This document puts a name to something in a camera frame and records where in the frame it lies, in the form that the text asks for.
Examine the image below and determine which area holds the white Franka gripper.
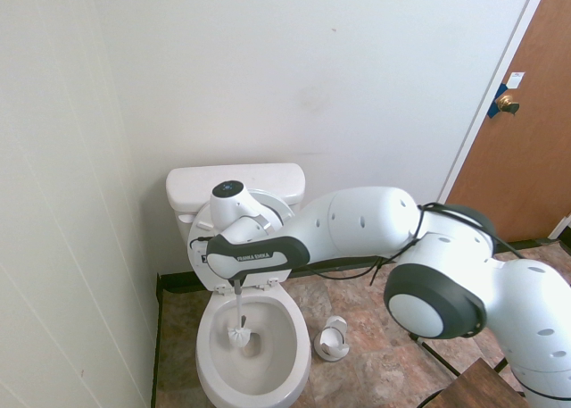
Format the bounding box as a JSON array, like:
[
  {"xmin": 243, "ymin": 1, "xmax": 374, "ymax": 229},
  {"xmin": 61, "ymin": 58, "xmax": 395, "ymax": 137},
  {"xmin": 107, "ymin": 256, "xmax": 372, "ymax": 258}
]
[{"xmin": 205, "ymin": 233, "xmax": 310, "ymax": 296}]

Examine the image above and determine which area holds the white toilet brush grey grip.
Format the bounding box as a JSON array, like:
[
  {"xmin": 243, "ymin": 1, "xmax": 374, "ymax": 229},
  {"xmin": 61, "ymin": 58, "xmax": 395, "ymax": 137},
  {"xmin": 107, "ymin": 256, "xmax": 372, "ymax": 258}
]
[{"xmin": 226, "ymin": 279, "xmax": 254, "ymax": 349}]

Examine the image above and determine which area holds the black baseboard behind toilet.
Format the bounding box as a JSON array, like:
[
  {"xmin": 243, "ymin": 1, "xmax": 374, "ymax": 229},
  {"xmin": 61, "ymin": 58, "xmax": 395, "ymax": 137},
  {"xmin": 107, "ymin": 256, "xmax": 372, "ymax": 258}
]
[{"xmin": 158, "ymin": 237, "xmax": 564, "ymax": 294}]

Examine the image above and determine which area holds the white ceramic toilet bowl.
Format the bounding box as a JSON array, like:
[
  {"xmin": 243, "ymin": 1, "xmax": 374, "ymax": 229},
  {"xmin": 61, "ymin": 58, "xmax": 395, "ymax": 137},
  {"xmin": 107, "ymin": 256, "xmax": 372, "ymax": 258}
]
[{"xmin": 194, "ymin": 286, "xmax": 312, "ymax": 408}]

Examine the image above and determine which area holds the black baseboard beside toilet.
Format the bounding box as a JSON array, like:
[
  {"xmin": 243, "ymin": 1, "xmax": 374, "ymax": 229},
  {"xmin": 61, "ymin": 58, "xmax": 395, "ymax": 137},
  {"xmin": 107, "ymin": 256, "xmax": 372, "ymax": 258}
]
[{"xmin": 150, "ymin": 273, "xmax": 164, "ymax": 408}]

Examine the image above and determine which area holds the white toilet brush holder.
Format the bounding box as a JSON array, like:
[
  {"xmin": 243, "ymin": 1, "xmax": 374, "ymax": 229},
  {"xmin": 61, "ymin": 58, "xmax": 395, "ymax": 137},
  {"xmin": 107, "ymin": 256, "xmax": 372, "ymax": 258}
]
[{"xmin": 313, "ymin": 316, "xmax": 350, "ymax": 363}]

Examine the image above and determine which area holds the white toilet tank lid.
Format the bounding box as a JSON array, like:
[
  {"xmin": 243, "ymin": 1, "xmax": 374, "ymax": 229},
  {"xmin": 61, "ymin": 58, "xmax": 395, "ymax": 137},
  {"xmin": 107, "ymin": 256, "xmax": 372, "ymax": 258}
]
[{"xmin": 165, "ymin": 162, "xmax": 307, "ymax": 207}]

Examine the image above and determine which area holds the brown wooden table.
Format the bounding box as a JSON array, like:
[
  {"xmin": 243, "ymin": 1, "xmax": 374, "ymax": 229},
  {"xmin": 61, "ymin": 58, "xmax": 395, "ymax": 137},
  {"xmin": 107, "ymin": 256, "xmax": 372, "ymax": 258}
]
[{"xmin": 439, "ymin": 356, "xmax": 533, "ymax": 408}]

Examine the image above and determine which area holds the blue tape strip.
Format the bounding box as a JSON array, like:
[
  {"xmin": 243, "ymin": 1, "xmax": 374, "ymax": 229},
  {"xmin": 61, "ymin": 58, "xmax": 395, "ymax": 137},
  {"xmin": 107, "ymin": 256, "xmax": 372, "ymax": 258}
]
[{"xmin": 487, "ymin": 82, "xmax": 512, "ymax": 120}]

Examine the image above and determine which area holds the brown wooden door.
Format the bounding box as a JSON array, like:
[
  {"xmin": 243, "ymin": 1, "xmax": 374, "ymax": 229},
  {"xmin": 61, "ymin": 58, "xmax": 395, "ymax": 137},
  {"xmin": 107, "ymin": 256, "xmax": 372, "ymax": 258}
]
[{"xmin": 449, "ymin": 0, "xmax": 571, "ymax": 243}]

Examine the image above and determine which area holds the brass door knob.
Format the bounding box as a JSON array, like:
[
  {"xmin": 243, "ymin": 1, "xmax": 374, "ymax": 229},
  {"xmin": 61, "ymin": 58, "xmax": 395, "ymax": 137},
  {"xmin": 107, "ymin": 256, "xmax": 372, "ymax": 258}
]
[{"xmin": 497, "ymin": 93, "xmax": 521, "ymax": 114}]

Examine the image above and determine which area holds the white flat panel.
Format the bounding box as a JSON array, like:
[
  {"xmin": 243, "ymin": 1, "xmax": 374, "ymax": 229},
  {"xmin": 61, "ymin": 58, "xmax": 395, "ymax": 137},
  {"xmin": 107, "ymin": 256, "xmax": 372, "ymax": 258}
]
[{"xmin": 550, "ymin": 213, "xmax": 571, "ymax": 244}]

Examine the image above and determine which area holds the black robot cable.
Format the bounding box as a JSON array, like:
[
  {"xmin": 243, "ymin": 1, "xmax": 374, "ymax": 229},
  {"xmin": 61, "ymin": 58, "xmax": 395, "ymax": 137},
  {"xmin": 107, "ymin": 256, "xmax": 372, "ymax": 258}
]
[{"xmin": 307, "ymin": 202, "xmax": 523, "ymax": 288}]

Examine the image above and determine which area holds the black power cable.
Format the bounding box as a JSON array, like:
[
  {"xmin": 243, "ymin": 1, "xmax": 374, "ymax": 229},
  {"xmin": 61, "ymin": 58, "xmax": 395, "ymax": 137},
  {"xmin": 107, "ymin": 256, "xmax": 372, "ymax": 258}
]
[{"xmin": 418, "ymin": 387, "xmax": 448, "ymax": 408}]

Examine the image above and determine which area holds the white door frame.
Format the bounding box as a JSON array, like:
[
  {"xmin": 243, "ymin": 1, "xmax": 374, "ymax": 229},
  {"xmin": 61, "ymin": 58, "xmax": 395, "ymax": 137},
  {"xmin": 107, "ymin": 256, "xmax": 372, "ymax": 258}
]
[{"xmin": 439, "ymin": 0, "xmax": 553, "ymax": 204}]

